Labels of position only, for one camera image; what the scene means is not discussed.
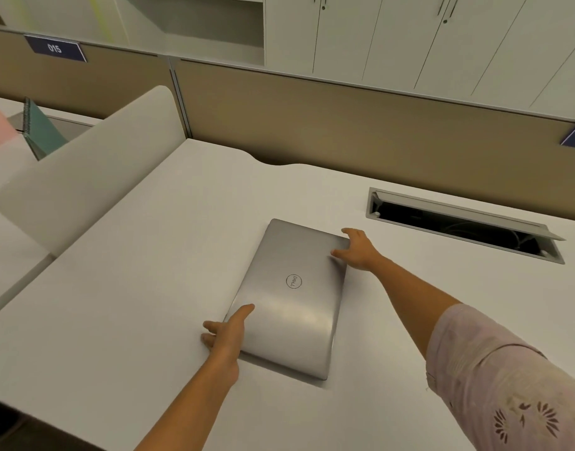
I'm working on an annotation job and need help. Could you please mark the person's right hand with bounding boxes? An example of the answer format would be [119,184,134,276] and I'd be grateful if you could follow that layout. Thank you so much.
[331,227,386,272]

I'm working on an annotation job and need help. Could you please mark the person's left hand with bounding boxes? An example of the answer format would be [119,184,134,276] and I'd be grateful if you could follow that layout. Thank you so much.
[201,303,255,373]

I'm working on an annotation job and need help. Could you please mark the silver laptop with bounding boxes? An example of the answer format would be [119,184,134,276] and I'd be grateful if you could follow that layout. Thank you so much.
[223,219,352,381]

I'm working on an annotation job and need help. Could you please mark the person's left forearm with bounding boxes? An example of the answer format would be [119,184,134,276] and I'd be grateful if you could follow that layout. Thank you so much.
[120,354,241,451]

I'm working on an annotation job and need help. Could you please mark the person's right forearm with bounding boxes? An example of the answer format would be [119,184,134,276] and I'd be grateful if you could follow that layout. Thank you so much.
[369,255,462,360]

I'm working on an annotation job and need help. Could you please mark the beige partition screen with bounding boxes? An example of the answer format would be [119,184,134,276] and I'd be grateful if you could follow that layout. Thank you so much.
[0,23,575,226]

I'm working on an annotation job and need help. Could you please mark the white curved desk divider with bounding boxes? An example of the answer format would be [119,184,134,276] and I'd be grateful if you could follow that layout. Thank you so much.
[0,85,185,259]

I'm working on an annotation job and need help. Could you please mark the pink floral sleeve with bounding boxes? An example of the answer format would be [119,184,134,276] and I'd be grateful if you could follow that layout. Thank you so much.
[426,303,575,451]

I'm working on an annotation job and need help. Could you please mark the white cabinet with doors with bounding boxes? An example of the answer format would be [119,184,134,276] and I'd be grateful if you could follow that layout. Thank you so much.
[263,0,575,122]

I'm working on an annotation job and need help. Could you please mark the green spiral notebook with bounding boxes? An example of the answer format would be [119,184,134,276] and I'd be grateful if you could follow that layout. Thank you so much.
[22,97,71,161]

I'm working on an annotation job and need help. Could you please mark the white open shelf unit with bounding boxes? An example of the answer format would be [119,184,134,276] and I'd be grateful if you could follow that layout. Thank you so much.
[0,0,266,67]

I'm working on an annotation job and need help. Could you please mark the grey desk cable hatch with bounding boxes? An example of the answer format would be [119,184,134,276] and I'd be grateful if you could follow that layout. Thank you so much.
[365,187,566,265]

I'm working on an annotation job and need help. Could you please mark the black cables in hatch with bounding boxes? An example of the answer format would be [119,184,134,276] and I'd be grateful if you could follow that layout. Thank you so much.
[377,202,551,257]

